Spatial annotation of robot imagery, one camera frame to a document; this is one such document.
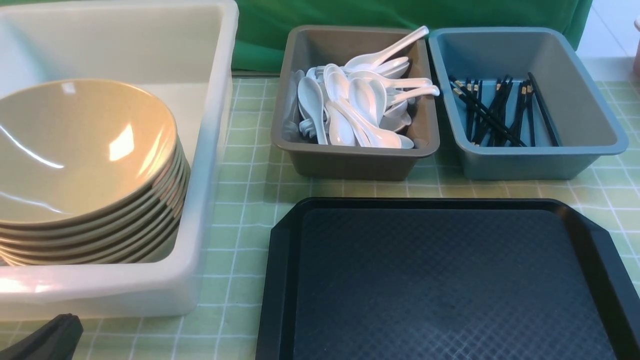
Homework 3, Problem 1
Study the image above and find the green backdrop cloth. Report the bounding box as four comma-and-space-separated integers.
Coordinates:
231, 0, 593, 73

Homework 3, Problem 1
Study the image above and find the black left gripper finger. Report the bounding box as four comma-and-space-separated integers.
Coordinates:
0, 313, 83, 360

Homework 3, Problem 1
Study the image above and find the brown plastic bin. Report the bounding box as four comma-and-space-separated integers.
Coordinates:
270, 25, 441, 182

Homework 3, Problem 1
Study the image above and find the bundle of black chopsticks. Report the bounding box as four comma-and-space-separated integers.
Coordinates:
450, 72, 562, 147

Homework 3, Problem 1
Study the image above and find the white topmost long spoon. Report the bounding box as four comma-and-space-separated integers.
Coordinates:
344, 25, 430, 71

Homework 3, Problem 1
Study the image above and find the large white plastic tub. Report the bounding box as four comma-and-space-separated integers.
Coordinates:
1, 0, 239, 322

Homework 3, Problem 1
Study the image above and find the tan noodle bowl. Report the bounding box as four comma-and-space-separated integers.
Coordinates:
0, 78, 179, 232

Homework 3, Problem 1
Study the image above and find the white soup spoon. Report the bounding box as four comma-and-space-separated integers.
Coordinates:
324, 71, 402, 150

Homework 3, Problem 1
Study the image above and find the stack of tan bowls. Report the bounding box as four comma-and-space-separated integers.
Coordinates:
1, 149, 191, 267

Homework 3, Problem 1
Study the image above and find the green checkered tablecloth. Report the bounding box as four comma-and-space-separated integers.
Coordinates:
0, 75, 640, 360

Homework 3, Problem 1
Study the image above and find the black serving tray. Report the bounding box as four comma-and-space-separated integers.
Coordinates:
255, 197, 640, 360

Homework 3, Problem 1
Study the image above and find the pile of white spoons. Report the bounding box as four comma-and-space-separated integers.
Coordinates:
283, 57, 441, 150

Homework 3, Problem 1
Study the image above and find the blue plastic bin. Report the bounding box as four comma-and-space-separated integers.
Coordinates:
429, 27, 629, 181

